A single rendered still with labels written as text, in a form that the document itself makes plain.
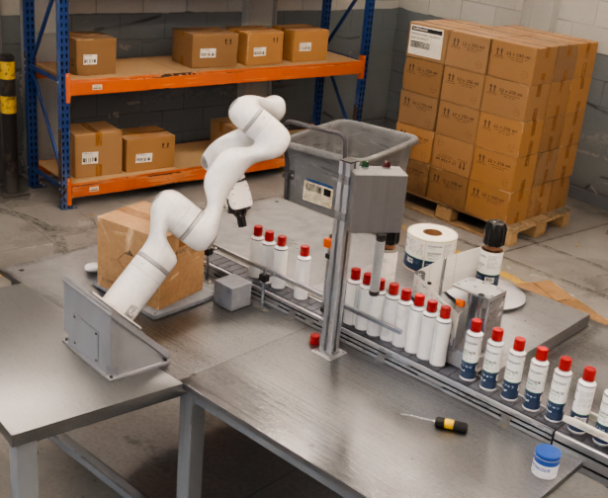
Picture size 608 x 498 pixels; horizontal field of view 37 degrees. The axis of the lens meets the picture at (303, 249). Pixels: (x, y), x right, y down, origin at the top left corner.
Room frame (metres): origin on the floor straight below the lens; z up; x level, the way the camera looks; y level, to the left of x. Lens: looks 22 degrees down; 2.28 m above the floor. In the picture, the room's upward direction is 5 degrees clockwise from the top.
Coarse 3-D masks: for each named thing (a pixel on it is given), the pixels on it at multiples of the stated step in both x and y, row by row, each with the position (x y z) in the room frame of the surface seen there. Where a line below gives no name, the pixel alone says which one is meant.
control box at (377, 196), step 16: (352, 176) 2.64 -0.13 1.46; (368, 176) 2.62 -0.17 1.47; (384, 176) 2.63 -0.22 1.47; (400, 176) 2.65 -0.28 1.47; (352, 192) 2.62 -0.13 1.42; (368, 192) 2.62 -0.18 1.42; (384, 192) 2.64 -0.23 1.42; (400, 192) 2.65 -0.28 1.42; (352, 208) 2.61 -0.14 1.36; (368, 208) 2.63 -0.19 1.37; (384, 208) 2.64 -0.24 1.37; (400, 208) 2.65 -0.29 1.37; (352, 224) 2.61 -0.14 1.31; (368, 224) 2.63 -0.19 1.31; (384, 224) 2.64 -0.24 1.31; (400, 224) 2.65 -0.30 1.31
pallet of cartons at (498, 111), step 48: (432, 48) 6.60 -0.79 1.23; (480, 48) 6.31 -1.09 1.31; (528, 48) 6.07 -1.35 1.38; (576, 48) 6.39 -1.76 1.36; (432, 96) 6.56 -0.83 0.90; (480, 96) 6.27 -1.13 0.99; (528, 96) 6.03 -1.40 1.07; (576, 96) 6.48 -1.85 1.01; (432, 144) 6.53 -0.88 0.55; (480, 144) 6.23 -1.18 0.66; (528, 144) 6.10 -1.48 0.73; (576, 144) 6.59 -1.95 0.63; (432, 192) 6.48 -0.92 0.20; (480, 192) 6.18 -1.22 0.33; (528, 192) 6.18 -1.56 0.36
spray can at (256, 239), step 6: (258, 228) 3.11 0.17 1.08; (258, 234) 3.11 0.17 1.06; (252, 240) 3.11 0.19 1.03; (258, 240) 3.10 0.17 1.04; (252, 246) 3.11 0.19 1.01; (258, 246) 3.10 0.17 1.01; (252, 252) 3.10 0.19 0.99; (258, 252) 3.10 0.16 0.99; (252, 258) 3.10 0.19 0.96; (258, 258) 3.10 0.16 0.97; (252, 270) 3.10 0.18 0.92; (258, 270) 3.10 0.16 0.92; (252, 276) 3.10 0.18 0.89; (258, 276) 3.10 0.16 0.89
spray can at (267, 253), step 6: (270, 234) 3.07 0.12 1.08; (264, 240) 3.08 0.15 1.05; (270, 240) 3.07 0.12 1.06; (264, 246) 3.06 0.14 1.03; (270, 246) 3.06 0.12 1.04; (264, 252) 3.06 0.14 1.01; (270, 252) 3.06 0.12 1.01; (264, 258) 3.06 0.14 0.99; (270, 258) 3.06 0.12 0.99; (264, 264) 3.06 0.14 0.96; (270, 264) 3.06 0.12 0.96; (270, 282) 3.06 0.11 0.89
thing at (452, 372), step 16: (240, 272) 3.15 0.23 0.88; (288, 288) 3.05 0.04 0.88; (304, 304) 2.92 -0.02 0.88; (320, 304) 2.93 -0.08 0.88; (368, 336) 2.72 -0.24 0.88; (400, 352) 2.63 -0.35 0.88; (432, 368) 2.54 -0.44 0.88; (448, 368) 2.55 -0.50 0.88; (464, 384) 2.46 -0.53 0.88; (496, 400) 2.38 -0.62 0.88; (528, 416) 2.31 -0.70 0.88
